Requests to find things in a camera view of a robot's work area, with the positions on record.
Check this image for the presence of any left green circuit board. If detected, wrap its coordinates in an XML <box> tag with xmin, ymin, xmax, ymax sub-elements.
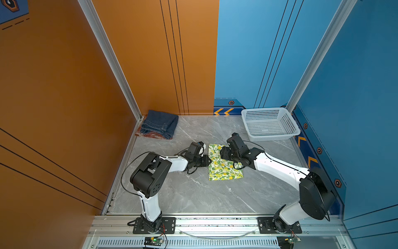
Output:
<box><xmin>144</xmin><ymin>237</ymin><xmax>165</xmax><ymax>249</ymax></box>

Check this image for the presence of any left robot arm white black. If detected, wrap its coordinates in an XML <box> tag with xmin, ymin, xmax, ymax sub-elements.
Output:
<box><xmin>130</xmin><ymin>142</ymin><xmax>211</xmax><ymax>233</ymax></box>

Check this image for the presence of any green circuit board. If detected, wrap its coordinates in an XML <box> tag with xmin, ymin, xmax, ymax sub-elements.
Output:
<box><xmin>144</xmin><ymin>237</ymin><xmax>165</xmax><ymax>249</ymax></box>
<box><xmin>277</xmin><ymin>237</ymin><xmax>301</xmax><ymax>249</ymax></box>

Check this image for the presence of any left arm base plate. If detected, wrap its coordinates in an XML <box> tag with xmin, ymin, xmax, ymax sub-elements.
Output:
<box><xmin>133</xmin><ymin>216</ymin><xmax>176</xmax><ymax>234</ymax></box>

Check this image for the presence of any white plastic laundry basket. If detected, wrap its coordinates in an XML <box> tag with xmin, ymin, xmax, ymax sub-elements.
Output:
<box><xmin>241</xmin><ymin>107</ymin><xmax>301</xmax><ymax>142</ymax></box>

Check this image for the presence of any right green circuit board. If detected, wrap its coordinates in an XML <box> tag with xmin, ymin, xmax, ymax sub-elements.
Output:
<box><xmin>277</xmin><ymin>237</ymin><xmax>301</xmax><ymax>249</ymax></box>

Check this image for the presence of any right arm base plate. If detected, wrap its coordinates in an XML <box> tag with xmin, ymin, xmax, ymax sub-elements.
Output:
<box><xmin>257</xmin><ymin>216</ymin><xmax>302</xmax><ymax>234</ymax></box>

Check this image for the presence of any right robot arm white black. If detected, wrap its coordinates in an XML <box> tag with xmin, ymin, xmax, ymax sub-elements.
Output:
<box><xmin>220</xmin><ymin>133</ymin><xmax>337</xmax><ymax>233</ymax></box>

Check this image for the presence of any lemon print skirt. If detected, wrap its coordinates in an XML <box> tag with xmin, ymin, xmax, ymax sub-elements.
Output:
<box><xmin>208</xmin><ymin>144</ymin><xmax>244</xmax><ymax>181</ymax></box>

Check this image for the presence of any aluminium front rail frame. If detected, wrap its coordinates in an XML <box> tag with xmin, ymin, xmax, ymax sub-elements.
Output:
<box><xmin>83</xmin><ymin>214</ymin><xmax>355</xmax><ymax>249</ymax></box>

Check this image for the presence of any aluminium corner post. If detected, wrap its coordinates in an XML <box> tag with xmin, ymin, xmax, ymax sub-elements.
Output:
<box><xmin>78</xmin><ymin>0</ymin><xmax>143</xmax><ymax>121</ymax></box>
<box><xmin>286</xmin><ymin>0</ymin><xmax>357</xmax><ymax>113</ymax></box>

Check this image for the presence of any dark blue denim skirt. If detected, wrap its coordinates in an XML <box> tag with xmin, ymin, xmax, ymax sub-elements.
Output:
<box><xmin>140</xmin><ymin>110</ymin><xmax>179</xmax><ymax>140</ymax></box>

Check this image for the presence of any red plaid skirt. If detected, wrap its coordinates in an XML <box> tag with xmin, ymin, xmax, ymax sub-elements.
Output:
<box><xmin>135</xmin><ymin>131</ymin><xmax>164</xmax><ymax>140</ymax></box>

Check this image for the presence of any left aluminium corner post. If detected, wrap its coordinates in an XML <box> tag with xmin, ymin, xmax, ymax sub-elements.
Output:
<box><xmin>78</xmin><ymin>0</ymin><xmax>143</xmax><ymax>121</ymax></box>

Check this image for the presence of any grey cable on rail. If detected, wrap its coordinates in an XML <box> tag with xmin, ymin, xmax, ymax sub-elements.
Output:
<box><xmin>179</xmin><ymin>230</ymin><xmax>256</xmax><ymax>240</ymax></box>

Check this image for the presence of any right aluminium corner post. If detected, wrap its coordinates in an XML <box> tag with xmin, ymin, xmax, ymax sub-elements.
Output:
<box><xmin>286</xmin><ymin>0</ymin><xmax>357</xmax><ymax>113</ymax></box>

